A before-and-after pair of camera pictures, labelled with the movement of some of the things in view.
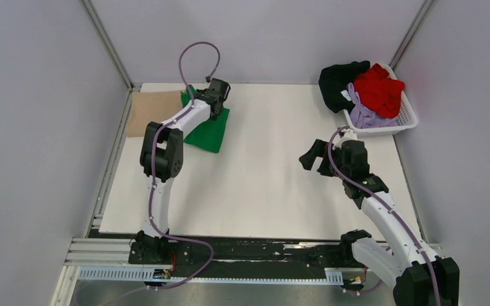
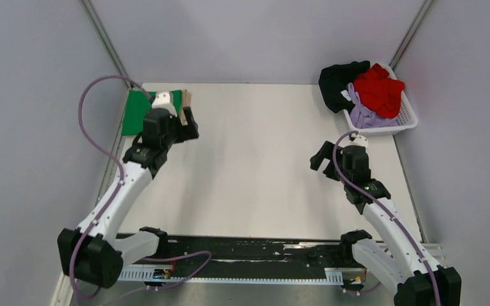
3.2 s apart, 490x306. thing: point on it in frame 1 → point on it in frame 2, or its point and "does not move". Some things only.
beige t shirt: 152,106 → 186,102
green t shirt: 208,134 → 138,105
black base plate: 247,252 does not move
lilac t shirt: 362,116 does not move
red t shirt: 378,92 does not move
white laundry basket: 407,118 does not move
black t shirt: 334,80 does not move
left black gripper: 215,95 → 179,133
